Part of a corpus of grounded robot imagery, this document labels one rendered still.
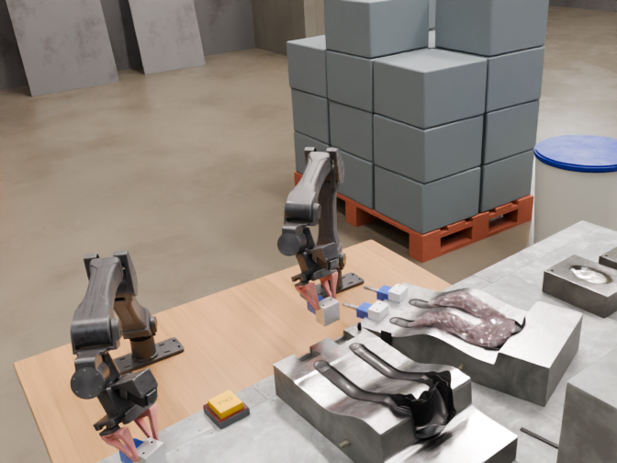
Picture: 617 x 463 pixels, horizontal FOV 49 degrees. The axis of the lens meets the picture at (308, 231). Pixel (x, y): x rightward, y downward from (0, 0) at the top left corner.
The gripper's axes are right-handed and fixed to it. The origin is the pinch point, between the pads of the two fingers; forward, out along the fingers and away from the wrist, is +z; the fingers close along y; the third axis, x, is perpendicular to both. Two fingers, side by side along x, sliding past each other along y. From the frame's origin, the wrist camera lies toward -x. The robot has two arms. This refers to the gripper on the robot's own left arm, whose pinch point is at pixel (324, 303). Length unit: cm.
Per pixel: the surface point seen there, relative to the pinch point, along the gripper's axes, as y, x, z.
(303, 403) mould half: -20.4, -9.7, 16.9
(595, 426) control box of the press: -45, -107, 1
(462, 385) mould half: 2.5, -36.5, 22.0
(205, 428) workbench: -39.2, 3.5, 14.9
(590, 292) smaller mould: 65, -26, 24
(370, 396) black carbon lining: -11.5, -23.1, 18.7
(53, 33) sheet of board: 183, 675, -328
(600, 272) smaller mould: 77, -22, 22
